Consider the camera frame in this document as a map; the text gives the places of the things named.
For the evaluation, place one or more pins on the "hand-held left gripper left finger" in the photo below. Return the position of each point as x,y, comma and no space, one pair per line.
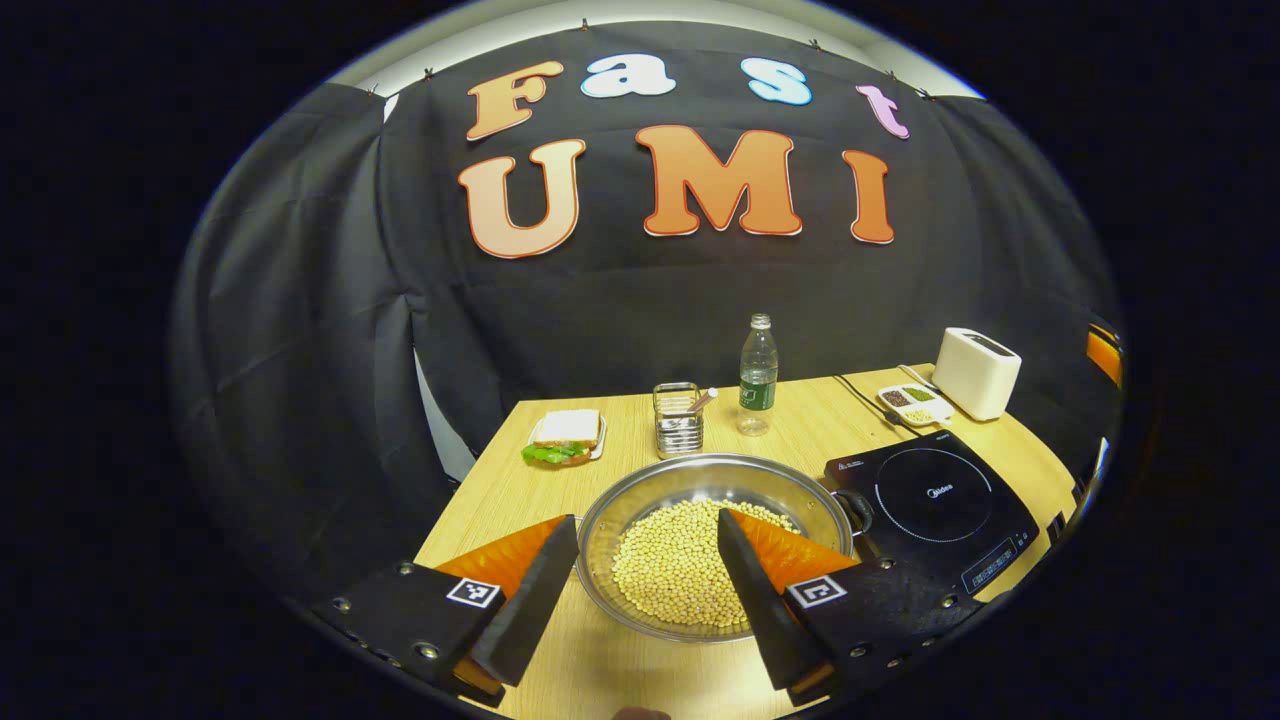
530,610

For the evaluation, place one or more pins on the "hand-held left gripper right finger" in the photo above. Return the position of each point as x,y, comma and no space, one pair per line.
760,610

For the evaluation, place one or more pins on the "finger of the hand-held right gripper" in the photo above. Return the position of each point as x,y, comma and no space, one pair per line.
1105,355

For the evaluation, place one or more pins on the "stainless steel pot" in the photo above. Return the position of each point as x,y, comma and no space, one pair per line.
620,505

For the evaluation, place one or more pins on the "black induction cooktop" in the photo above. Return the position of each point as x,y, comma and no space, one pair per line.
930,500

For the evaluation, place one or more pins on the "pile of yellow soybeans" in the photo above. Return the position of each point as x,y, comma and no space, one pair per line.
670,570

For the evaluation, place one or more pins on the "white toaster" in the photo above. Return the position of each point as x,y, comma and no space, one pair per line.
978,375

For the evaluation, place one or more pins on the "sandwich on white plate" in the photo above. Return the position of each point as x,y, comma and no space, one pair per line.
568,430

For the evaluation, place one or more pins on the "white divided bean dish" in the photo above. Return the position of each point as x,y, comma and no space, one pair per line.
915,405

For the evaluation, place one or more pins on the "clear plastic water bottle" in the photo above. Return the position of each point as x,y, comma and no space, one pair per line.
758,385

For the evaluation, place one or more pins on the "black backdrop cloth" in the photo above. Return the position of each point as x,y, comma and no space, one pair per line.
650,320

